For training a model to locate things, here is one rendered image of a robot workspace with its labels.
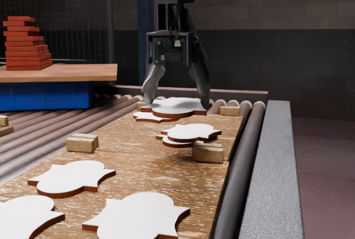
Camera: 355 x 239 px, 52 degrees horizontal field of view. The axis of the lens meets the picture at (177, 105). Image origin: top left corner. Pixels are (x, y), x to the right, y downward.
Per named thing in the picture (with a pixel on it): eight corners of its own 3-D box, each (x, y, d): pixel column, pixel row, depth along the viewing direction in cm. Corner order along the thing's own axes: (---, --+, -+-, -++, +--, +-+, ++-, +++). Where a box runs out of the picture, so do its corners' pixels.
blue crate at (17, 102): (96, 94, 156) (95, 71, 154) (90, 109, 126) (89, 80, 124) (20, 96, 151) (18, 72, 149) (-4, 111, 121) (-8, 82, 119)
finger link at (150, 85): (126, 107, 65) (146, 61, 62) (137, 100, 70) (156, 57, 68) (141, 115, 65) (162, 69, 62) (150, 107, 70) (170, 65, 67)
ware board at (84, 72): (117, 67, 171) (117, 63, 171) (116, 80, 122) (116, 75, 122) (5, 69, 163) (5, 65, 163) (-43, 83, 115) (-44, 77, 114)
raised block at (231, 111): (240, 115, 109) (240, 106, 108) (239, 117, 107) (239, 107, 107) (220, 114, 110) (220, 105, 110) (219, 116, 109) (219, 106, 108)
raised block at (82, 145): (96, 150, 76) (95, 138, 75) (92, 153, 74) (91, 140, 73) (69, 148, 77) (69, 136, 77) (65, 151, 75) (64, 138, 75)
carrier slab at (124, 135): (243, 120, 109) (243, 115, 109) (226, 168, 70) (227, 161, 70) (134, 114, 118) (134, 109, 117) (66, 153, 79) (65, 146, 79)
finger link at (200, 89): (201, 118, 62) (177, 70, 61) (206, 110, 68) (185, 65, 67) (217, 111, 61) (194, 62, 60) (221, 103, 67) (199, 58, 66)
